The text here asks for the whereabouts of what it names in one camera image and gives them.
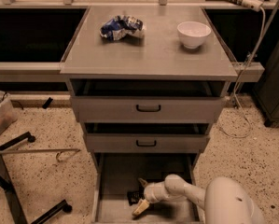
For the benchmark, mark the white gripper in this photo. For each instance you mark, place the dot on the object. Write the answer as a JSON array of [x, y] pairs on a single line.
[[150, 192]]

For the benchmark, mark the black rxbar chocolate bar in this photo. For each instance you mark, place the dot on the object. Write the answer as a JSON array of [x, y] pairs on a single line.
[[133, 197]]

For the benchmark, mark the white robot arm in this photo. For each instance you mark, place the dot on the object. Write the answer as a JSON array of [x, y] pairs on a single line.
[[224, 201]]

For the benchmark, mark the bottom grey open drawer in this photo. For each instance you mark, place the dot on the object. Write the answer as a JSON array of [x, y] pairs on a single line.
[[119, 174]]

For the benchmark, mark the middle grey drawer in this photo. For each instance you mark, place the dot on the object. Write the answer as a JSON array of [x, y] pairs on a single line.
[[145, 137]]

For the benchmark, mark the top grey drawer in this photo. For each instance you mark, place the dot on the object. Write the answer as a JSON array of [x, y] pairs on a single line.
[[158, 101]]

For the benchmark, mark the grey drawer cabinet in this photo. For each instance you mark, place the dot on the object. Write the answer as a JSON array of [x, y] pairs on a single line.
[[159, 55]]

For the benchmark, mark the metal rod with hook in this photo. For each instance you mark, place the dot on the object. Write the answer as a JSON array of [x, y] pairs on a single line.
[[34, 151]]

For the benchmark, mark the small black floor block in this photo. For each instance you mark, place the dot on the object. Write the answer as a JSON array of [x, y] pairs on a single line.
[[47, 103]]

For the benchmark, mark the black stand base legs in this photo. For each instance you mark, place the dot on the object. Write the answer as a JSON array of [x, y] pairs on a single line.
[[13, 200]]

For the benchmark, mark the clear plastic storage bin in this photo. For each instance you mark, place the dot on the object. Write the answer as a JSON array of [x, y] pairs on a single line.
[[7, 114]]

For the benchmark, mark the dark cabinet at right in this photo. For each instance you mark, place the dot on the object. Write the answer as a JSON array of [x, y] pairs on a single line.
[[266, 91]]

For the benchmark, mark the white ceramic bowl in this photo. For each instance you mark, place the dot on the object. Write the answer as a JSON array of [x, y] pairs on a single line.
[[193, 34]]

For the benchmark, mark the crumpled blue chip bag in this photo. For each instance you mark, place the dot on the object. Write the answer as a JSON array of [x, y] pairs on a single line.
[[121, 26]]

